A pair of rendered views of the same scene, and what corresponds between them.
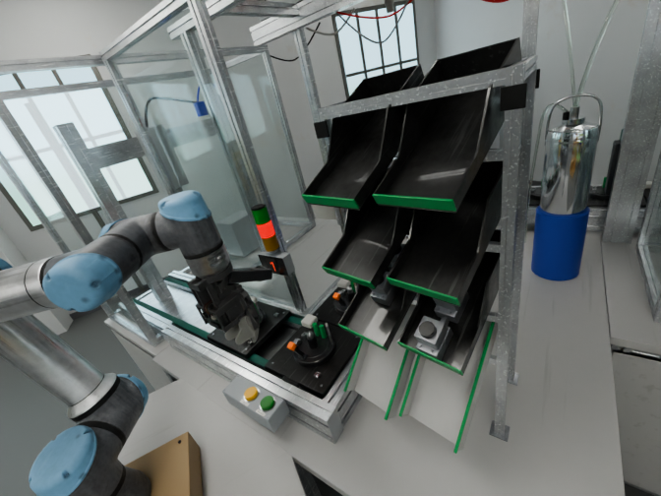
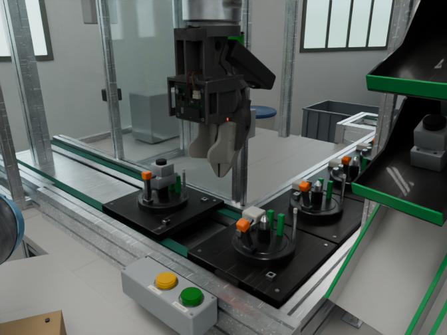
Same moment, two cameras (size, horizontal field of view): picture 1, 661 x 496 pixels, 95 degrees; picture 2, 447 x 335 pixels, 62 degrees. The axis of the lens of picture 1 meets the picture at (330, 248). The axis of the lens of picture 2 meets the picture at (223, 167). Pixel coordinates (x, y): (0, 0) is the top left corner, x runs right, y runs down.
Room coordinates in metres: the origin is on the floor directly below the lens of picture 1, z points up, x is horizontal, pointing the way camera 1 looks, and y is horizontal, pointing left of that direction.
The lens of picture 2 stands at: (0.04, 0.23, 1.44)
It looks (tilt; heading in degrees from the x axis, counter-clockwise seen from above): 21 degrees down; 359
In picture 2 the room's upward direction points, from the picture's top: straight up
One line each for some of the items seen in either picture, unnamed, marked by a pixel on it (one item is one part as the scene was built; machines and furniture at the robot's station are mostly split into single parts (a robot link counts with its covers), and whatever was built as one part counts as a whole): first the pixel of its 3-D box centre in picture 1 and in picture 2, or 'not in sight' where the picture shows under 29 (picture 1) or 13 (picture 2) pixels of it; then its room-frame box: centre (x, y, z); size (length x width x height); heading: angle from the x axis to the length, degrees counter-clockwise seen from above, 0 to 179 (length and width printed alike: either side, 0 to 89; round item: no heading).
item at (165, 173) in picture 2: not in sight; (164, 171); (0.98, 0.38, 1.06); 0.08 x 0.04 x 0.07; 139
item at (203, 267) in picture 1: (210, 260); (214, 7); (0.54, 0.23, 1.45); 0.08 x 0.08 x 0.05
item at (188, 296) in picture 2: (268, 403); (191, 297); (0.59, 0.28, 0.96); 0.04 x 0.04 x 0.02
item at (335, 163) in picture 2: not in sight; (354, 168); (1.11, -0.19, 1.01); 0.24 x 0.24 x 0.13; 49
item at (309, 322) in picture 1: (311, 340); (264, 230); (0.74, 0.13, 1.01); 0.24 x 0.24 x 0.13; 49
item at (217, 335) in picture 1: (249, 325); (163, 205); (0.97, 0.38, 0.96); 0.24 x 0.24 x 0.02; 49
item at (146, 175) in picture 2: not in sight; (149, 185); (0.94, 0.41, 1.04); 0.04 x 0.02 x 0.08; 139
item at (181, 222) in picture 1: (190, 223); not in sight; (0.55, 0.24, 1.53); 0.09 x 0.08 x 0.11; 87
